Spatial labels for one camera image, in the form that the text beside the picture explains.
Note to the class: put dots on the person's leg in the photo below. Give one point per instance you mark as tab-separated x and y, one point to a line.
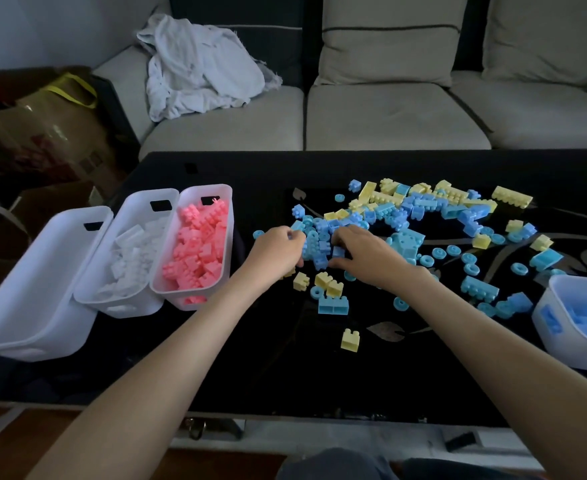
463	469
333	464

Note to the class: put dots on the pile of white blocks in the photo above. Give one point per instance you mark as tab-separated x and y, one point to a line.
131	257

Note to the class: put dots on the dark back cushion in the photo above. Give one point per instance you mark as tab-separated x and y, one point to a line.
248	9

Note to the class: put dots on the black glass coffee table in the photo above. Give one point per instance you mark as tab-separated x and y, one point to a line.
283	374

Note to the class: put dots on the beige back cushion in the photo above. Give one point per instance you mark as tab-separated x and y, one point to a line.
548	39
388	54

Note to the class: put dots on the person's left forearm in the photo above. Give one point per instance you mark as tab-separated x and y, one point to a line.
143	384

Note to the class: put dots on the grey sofa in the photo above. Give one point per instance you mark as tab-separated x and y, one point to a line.
398	119

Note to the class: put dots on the glossy brown shopping bag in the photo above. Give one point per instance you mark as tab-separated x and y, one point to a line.
58	139

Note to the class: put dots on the yellow bag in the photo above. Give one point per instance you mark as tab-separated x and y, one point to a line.
66	89

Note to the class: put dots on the pile of colorful blocks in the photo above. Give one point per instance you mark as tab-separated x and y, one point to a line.
413	204

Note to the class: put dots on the person's left hand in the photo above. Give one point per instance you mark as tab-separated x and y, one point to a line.
273	257

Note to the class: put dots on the person's right leg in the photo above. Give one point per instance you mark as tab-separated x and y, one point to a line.
463	469

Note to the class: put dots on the person's right forearm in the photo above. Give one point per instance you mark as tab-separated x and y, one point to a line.
518	364

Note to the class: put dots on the person's left leg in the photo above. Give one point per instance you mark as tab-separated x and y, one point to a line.
333	464

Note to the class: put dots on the person's right hand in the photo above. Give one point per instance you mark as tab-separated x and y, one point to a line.
378	259

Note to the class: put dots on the crumpled white cloth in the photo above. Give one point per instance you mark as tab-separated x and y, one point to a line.
203	59

